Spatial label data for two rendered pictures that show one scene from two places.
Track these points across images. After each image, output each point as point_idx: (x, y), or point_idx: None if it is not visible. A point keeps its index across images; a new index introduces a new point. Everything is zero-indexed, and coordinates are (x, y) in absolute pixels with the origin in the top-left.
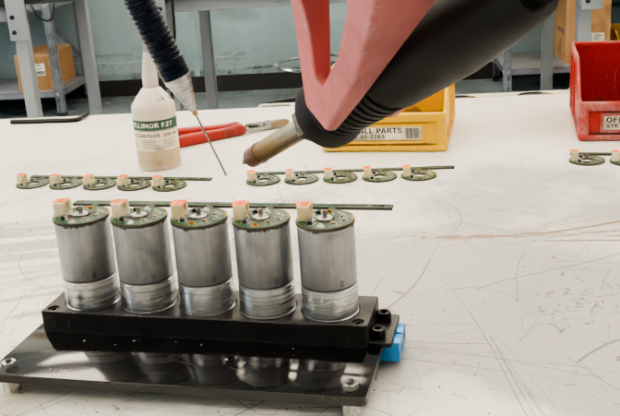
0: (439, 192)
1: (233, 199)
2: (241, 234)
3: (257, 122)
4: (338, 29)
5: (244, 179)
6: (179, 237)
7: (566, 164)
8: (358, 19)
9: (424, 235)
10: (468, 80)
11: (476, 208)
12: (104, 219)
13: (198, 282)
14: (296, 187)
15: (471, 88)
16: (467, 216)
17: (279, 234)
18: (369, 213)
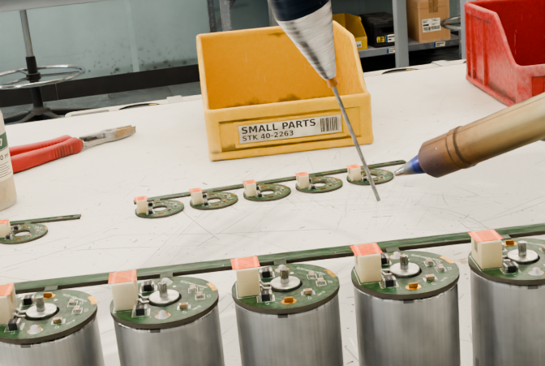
0: (418, 195)
1: (136, 242)
2: (389, 308)
3: (95, 133)
4: (44, 40)
5: (130, 210)
6: (267, 330)
7: (538, 143)
8: None
9: (462, 258)
10: (189, 83)
11: (491, 211)
12: (95, 316)
13: None
14: (216, 213)
15: (195, 91)
16: (490, 223)
17: (453, 298)
18: (353, 236)
